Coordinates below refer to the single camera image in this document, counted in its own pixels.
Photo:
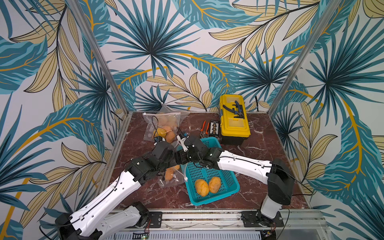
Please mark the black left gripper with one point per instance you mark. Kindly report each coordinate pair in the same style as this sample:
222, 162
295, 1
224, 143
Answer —
173, 159

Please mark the potato orange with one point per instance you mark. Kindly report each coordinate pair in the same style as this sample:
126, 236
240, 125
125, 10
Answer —
170, 137

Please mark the clear dotted bag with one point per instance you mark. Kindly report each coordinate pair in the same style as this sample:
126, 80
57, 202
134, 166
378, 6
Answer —
179, 178
156, 121

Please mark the teal plastic basket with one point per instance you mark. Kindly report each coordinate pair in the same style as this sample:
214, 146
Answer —
229, 183

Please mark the clear zipper bag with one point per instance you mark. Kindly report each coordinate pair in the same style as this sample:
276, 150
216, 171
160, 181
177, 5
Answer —
176, 116

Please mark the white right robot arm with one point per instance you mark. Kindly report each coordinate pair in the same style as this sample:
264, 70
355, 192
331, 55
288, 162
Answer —
275, 174

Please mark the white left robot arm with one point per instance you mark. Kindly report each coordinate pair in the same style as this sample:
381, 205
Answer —
94, 221

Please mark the yellow black toolbox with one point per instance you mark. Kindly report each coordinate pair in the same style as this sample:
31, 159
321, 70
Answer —
233, 131

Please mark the orange handled pliers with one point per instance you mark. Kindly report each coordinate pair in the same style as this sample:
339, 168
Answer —
204, 132

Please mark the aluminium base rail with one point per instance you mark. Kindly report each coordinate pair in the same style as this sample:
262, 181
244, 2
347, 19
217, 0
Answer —
229, 224

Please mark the aluminium corner post left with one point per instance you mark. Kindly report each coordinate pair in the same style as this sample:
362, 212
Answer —
86, 28

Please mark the aluminium corner post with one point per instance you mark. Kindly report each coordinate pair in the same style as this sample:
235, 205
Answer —
319, 28
86, 28

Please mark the aluminium corner post right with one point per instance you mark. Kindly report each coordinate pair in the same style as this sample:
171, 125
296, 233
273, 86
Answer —
319, 28

